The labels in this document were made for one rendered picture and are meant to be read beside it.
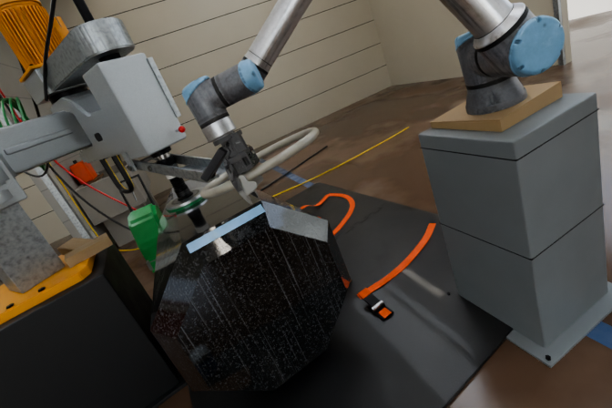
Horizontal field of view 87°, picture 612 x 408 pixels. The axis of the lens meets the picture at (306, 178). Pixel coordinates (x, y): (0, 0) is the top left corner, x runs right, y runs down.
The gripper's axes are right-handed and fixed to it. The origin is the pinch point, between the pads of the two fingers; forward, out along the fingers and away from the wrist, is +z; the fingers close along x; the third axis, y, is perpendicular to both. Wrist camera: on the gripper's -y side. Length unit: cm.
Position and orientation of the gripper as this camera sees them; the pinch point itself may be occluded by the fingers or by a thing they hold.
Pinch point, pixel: (250, 198)
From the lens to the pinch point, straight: 101.5
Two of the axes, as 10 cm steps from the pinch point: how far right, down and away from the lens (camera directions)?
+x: 1.3, -3.0, 9.4
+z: 4.5, 8.7, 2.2
